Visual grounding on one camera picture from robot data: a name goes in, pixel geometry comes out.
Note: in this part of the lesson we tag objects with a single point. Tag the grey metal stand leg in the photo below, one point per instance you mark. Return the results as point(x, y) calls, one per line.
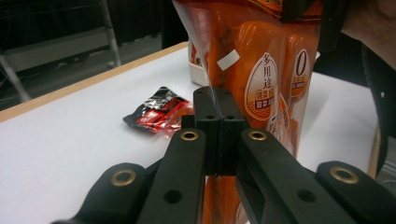
point(110, 34)
point(14, 81)

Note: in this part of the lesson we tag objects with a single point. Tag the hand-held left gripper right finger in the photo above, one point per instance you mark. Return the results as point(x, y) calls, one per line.
point(230, 124)

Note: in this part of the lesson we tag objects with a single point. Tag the grey low board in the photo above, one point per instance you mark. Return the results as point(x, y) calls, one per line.
point(56, 49)

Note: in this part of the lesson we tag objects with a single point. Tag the red tomato soup packet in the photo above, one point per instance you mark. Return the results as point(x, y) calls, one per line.
point(195, 54)

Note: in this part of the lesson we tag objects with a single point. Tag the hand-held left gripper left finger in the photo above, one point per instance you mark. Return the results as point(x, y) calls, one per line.
point(208, 124)

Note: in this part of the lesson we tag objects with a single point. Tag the white plastic basket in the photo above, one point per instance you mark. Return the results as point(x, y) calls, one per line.
point(197, 74)

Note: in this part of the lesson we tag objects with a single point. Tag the orange seasoning block packet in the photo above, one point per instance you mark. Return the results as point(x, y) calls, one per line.
point(249, 46)

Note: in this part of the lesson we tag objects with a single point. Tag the small red black seasoning packet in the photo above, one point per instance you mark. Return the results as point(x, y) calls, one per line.
point(155, 115)

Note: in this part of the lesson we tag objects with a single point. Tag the white table sheet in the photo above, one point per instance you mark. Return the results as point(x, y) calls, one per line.
point(62, 155)

